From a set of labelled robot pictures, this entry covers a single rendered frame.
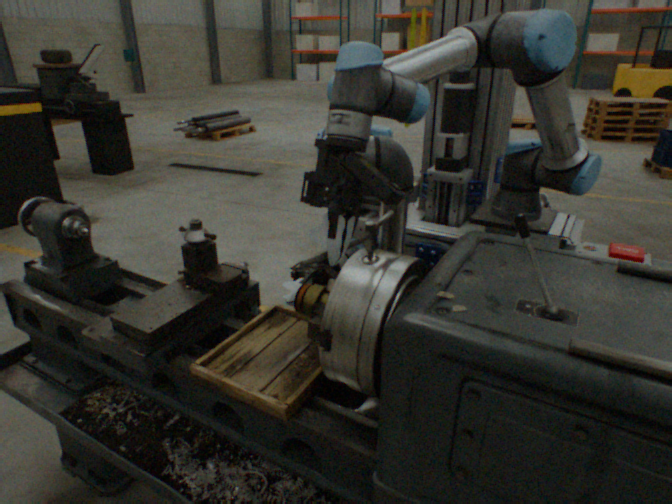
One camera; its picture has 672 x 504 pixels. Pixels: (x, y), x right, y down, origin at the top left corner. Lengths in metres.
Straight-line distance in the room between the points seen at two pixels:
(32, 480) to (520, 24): 2.37
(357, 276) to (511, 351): 0.35
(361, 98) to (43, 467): 2.12
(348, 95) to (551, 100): 0.58
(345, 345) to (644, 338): 0.49
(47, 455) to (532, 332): 2.19
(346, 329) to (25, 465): 1.89
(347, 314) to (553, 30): 0.70
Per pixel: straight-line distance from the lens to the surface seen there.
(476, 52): 1.14
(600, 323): 0.81
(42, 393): 1.94
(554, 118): 1.23
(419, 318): 0.73
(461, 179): 1.59
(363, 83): 0.77
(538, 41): 1.08
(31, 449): 2.59
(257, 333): 1.35
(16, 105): 5.44
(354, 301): 0.89
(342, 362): 0.92
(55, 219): 1.75
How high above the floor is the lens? 1.64
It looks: 25 degrees down
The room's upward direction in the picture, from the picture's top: straight up
